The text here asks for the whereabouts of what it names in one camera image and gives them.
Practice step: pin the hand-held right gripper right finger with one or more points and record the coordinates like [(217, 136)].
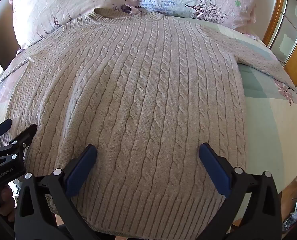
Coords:
[(214, 169)]

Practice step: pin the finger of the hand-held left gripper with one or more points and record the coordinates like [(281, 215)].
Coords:
[(0, 128), (21, 137)]

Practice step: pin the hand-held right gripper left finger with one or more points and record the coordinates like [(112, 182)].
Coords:
[(81, 167)]

